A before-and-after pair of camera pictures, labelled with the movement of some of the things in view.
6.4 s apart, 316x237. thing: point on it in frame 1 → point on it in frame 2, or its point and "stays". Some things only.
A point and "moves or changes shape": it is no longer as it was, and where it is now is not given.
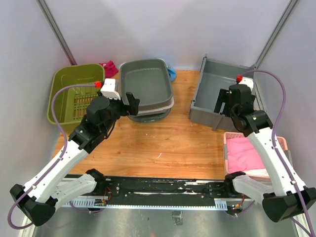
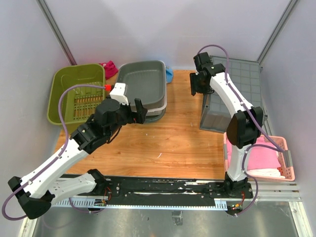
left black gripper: (133, 103) → (141, 112)
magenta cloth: (110, 69) stays
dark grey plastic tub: (148, 80) moves or changes shape
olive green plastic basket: (71, 103) stays
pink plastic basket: (240, 154) stays
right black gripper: (223, 97) → (195, 88)
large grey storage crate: (214, 76) moves or changes shape
